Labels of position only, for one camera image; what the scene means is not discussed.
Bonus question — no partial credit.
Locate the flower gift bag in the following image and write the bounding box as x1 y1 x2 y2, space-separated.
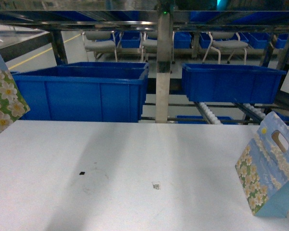
0 54 30 133
235 112 289 218

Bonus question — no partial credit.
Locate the blue bin at left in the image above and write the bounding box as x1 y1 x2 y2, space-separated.
13 62 149 123

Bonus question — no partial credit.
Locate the blue bin behind table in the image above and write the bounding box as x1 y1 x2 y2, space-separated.
182 64 286 104

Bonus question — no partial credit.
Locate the grey chair with white frame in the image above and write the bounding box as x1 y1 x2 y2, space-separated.
202 31 249 65

